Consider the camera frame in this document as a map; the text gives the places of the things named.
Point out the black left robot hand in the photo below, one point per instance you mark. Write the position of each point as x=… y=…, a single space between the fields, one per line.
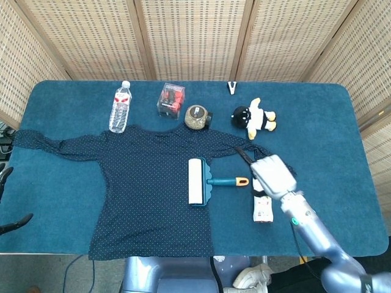
x=12 y=225

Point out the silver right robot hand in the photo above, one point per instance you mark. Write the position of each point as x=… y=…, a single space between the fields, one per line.
x=273 y=177

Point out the teal lint roller orange tip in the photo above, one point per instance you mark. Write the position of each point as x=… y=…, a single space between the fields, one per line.
x=197 y=181

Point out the white drink bottle yellow cap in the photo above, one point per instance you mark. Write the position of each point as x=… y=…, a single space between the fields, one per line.
x=262 y=209

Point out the blue carpet table cover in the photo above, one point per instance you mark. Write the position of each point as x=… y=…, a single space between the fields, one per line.
x=320 y=137

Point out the black white penguin plush toy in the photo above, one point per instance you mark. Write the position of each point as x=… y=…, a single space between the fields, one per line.
x=255 y=117

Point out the round glass jar brown contents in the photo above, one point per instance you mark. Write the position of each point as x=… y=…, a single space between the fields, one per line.
x=196 y=117

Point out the white clip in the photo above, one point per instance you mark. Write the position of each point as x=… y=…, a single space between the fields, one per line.
x=232 y=88

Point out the white shoe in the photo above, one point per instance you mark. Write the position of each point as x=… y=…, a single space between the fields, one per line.
x=253 y=274

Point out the navy dotted long-sleeve shirt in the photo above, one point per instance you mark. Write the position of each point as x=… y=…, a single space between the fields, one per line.
x=146 y=183

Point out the clear box with red items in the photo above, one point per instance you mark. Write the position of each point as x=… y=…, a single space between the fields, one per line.
x=171 y=100

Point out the silver-blue robot torso base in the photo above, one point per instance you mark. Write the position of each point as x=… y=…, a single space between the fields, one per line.
x=171 y=274

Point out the clear water bottle red label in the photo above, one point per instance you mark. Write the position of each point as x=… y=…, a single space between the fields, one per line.
x=120 y=108

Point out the woven bamboo folding screen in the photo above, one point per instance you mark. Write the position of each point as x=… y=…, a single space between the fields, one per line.
x=195 y=36

